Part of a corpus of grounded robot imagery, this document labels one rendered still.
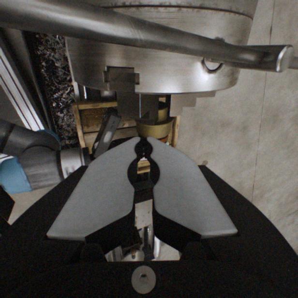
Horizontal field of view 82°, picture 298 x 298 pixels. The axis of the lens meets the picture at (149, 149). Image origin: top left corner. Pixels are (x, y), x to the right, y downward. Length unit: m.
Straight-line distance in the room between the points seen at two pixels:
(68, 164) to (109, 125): 0.11
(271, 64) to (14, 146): 0.48
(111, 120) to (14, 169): 0.21
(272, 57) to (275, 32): 2.15
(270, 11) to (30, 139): 2.15
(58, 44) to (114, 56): 0.64
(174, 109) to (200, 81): 0.16
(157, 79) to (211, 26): 0.08
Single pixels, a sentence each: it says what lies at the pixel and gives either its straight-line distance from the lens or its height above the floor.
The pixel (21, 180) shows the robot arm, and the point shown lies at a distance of 0.41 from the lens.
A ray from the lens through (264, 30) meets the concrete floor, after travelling 2.23.
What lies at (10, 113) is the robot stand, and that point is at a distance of 1.34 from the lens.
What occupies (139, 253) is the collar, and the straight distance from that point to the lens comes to 0.66.
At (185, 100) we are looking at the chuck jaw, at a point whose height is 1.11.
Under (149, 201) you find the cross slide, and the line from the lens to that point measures 0.74.
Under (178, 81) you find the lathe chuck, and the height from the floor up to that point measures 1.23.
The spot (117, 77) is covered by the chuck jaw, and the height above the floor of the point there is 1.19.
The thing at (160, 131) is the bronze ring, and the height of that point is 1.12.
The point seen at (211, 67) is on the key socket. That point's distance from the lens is 0.26.
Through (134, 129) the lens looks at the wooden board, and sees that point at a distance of 0.63.
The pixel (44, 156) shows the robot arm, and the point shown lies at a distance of 0.41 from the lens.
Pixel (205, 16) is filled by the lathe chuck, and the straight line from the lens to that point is 0.25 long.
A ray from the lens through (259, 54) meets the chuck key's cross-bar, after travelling 0.20.
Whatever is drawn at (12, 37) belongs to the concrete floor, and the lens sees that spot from 1.47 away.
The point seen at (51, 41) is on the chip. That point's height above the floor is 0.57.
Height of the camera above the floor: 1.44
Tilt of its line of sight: 54 degrees down
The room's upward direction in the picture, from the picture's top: 143 degrees clockwise
